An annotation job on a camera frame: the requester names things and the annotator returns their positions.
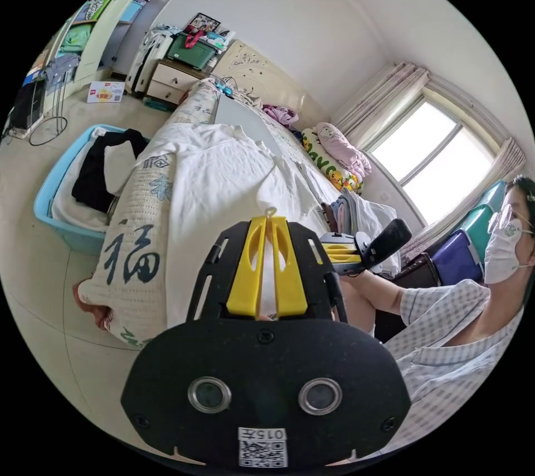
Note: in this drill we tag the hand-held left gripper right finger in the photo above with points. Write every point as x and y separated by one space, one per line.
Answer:
290 279

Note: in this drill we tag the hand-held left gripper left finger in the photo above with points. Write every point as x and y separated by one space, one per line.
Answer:
244 275

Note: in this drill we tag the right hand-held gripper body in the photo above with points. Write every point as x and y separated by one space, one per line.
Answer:
363 242

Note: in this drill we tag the white long sleeve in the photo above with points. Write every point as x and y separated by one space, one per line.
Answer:
217 183

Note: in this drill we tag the person's right forearm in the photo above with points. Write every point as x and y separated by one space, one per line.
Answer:
384 296

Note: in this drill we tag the person's right hand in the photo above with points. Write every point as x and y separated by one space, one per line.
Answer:
355 281

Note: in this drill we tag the pile of clothes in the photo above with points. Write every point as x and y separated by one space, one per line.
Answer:
347 208

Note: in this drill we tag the pillow with duck print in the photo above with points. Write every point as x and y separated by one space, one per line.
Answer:
322 158

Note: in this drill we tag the blue storage box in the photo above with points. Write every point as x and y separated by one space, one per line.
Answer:
457 258

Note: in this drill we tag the pink blanket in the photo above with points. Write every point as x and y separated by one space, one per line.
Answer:
347 145

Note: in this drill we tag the window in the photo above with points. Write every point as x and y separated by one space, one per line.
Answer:
430 154

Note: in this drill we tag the bed with printed quilt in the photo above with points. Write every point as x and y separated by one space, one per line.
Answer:
125 258

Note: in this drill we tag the teal storage box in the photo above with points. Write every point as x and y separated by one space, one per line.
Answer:
480 212

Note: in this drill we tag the person's body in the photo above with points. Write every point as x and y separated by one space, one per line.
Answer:
451 342

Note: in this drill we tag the purple garment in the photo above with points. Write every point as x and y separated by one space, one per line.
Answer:
281 114

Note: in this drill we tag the beige curtain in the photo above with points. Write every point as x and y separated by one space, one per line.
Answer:
384 95
501 166

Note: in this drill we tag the grey flat board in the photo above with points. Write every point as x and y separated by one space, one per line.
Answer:
242 116

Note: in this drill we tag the blue basket with clothes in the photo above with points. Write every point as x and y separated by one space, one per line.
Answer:
54 200

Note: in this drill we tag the cream nightstand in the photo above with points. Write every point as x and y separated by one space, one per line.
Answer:
171 81

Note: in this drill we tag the green storage box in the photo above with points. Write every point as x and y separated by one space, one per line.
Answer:
190 51

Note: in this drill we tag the white and red carton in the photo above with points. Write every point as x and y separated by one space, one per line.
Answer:
104 92

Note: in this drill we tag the white suitcase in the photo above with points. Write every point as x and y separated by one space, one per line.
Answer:
146 62

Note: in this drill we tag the framed picture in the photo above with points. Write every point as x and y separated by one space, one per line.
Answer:
205 22

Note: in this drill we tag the clothes stand with grey garment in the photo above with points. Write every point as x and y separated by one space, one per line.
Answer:
60 66

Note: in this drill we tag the wardrobe with shelves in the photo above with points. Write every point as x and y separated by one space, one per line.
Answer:
87 24

